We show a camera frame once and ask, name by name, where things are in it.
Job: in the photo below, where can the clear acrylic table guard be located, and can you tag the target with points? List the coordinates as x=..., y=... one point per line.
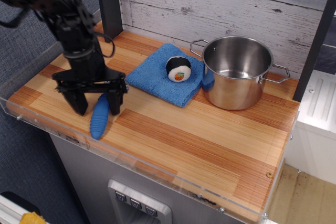
x=207, y=164

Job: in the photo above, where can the blue handled metal fork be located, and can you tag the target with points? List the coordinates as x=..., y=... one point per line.
x=99, y=117

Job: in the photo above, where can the plush sushi roll toy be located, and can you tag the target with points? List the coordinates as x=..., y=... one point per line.
x=178, y=69

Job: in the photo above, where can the blue folded cloth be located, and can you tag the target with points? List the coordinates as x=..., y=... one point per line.
x=151, y=77

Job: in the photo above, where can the black vertical post left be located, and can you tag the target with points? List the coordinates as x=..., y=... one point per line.
x=111, y=17

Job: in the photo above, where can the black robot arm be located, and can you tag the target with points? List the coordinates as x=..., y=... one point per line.
x=73, y=26

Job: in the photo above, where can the white appliance at right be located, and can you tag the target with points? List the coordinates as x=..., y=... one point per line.
x=311, y=146

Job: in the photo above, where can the stainless steel pot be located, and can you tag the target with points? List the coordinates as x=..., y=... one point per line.
x=235, y=71

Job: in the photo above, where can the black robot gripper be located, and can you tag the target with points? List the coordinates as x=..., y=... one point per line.
x=88, y=73

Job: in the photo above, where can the grey cabinet with button panel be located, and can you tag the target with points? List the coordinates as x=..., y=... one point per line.
x=110, y=187

